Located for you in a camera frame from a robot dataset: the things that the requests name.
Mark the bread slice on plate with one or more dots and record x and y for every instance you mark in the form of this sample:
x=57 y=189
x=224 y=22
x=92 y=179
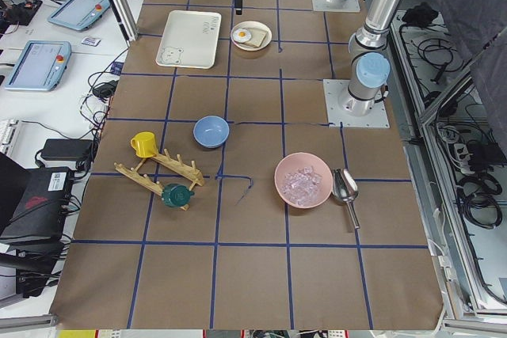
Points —
x=258 y=37

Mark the dark green mug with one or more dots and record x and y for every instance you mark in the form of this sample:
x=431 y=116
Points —
x=177 y=195

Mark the near teach pendant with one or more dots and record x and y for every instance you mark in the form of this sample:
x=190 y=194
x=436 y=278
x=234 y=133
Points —
x=40 y=66

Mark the black power adapter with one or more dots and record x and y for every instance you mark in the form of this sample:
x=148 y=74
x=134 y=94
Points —
x=66 y=149

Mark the far teach pendant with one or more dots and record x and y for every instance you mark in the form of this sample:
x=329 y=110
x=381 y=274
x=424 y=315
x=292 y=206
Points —
x=79 y=14

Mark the teach pendant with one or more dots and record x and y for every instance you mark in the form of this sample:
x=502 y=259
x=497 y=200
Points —
x=40 y=66
x=79 y=14

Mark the black red computer box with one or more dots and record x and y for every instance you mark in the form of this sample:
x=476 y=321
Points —
x=32 y=202

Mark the blue bowl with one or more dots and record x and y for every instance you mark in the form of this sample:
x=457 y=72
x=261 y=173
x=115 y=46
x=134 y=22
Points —
x=211 y=131

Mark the yellow mug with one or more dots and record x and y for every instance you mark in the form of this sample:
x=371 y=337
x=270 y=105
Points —
x=144 y=144

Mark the dark fabric cover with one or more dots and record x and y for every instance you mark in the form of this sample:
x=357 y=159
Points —
x=478 y=29

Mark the cream bear tray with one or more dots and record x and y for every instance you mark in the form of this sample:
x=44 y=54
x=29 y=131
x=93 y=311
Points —
x=189 y=39

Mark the fried egg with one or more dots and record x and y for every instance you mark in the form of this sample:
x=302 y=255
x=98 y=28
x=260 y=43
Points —
x=241 y=35

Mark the round cream plate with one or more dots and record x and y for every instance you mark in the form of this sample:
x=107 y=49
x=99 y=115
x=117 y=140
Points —
x=250 y=25

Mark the metal scoop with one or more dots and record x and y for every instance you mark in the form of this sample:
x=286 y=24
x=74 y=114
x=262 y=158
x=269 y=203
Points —
x=345 y=189

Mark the white power strip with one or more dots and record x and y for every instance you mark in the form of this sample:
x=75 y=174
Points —
x=462 y=157

